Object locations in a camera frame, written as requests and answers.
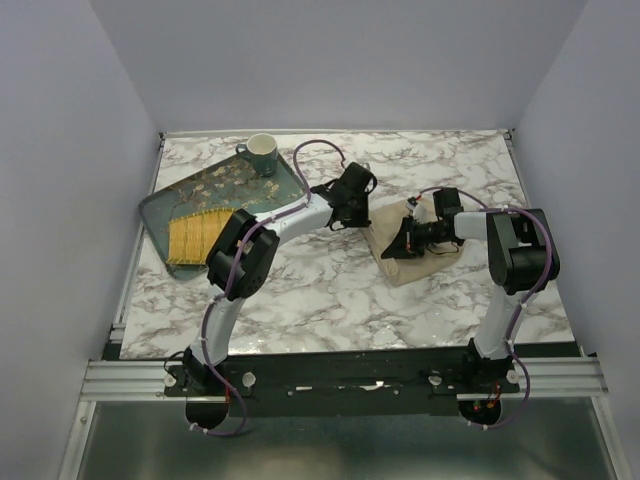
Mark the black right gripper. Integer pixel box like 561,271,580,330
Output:
382,214,449,259

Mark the beige cloth napkin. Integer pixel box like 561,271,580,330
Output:
364,199,464,287

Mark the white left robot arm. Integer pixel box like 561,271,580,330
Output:
182,163,377,395

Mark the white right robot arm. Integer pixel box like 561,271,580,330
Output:
381,187,560,392

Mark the green ceramic mug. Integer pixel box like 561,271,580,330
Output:
235,133,279,178

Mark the green floral tray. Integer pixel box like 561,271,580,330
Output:
138,155,304,281

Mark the yellow bamboo mat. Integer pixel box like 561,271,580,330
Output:
166,208,235,265

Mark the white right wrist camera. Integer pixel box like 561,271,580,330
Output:
406,197,428,223

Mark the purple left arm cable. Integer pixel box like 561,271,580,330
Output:
187,139,351,440

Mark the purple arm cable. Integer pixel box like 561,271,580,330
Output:
414,185,556,431
187,139,351,440

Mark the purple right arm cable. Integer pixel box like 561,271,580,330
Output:
414,185,556,431

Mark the black metal base rail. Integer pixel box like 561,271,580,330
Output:
164,347,523,429

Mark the silver aluminium frame rail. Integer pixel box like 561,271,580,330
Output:
61,131,631,479

